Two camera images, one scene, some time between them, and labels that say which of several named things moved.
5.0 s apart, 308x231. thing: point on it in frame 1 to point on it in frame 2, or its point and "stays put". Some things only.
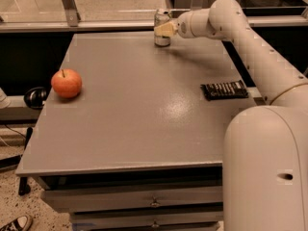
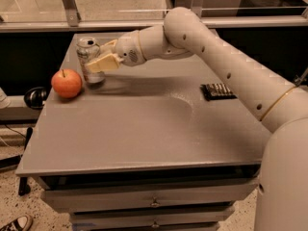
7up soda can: x=162 y=16 to x=88 y=48
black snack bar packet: x=225 y=89 stays put
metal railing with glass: x=134 y=7 stays put
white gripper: x=184 y=28 to x=128 y=49
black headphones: x=35 y=98 stays put
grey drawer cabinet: x=141 y=147 stays put
